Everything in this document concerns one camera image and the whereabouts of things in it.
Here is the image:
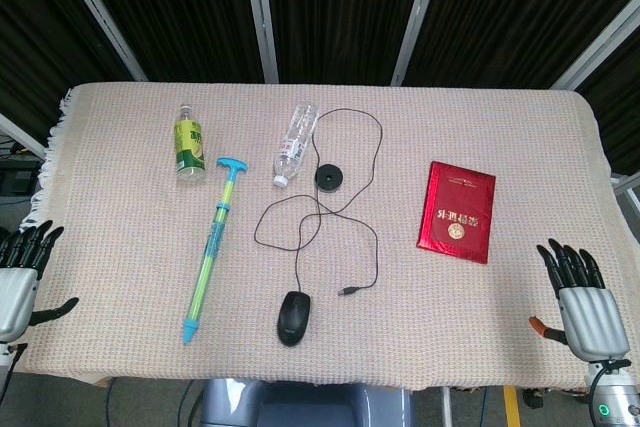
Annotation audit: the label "blue green toy water pump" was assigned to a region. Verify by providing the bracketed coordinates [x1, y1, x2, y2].
[181, 156, 249, 346]

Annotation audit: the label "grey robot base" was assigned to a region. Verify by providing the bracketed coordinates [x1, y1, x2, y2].
[199, 377, 416, 427]

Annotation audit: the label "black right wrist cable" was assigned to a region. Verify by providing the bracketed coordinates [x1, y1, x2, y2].
[588, 359, 632, 421]

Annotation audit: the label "black mouse cable with plug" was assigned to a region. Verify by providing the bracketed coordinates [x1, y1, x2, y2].
[253, 107, 384, 298]

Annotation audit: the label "silver partition frame post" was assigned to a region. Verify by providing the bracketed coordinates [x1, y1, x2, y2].
[0, 111, 49, 159]
[241, 0, 280, 84]
[49, 0, 149, 82]
[389, 0, 449, 87]
[552, 4, 640, 91]

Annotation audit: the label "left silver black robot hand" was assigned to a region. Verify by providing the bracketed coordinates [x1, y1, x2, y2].
[0, 219, 80, 343]

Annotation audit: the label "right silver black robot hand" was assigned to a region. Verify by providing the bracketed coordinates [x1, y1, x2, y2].
[528, 238, 631, 363]

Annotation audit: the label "beige woven tablecloth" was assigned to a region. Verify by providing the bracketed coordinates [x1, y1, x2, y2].
[19, 81, 614, 393]

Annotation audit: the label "black computer mouse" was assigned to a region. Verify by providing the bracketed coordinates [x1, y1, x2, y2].
[277, 290, 312, 347]

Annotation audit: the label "red certificate booklet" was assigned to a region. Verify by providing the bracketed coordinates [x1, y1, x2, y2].
[416, 160, 497, 265]

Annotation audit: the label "clear plastic water bottle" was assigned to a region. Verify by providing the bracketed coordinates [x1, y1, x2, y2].
[272, 103, 320, 187]

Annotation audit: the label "green label drink bottle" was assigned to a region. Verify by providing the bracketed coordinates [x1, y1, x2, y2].
[173, 103, 207, 185]

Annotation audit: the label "black round disc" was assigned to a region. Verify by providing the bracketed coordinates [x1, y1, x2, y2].
[314, 164, 344, 193]

